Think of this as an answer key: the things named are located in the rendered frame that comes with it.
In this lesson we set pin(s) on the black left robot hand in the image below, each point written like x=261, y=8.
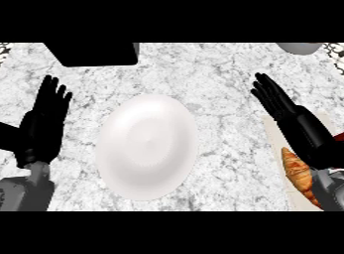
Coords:
x=43, y=132

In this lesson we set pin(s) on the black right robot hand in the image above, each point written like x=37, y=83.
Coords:
x=302, y=125

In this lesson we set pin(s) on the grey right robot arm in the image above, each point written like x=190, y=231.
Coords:
x=339, y=189

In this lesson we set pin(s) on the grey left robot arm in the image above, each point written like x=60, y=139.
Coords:
x=22, y=190

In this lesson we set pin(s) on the golden brown croissant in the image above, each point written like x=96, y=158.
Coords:
x=299, y=173

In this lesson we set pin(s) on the white oval plate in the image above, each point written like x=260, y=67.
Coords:
x=147, y=147

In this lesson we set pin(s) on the grey round bowl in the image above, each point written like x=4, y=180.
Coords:
x=301, y=48

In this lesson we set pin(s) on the black box appliance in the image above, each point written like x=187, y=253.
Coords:
x=97, y=54

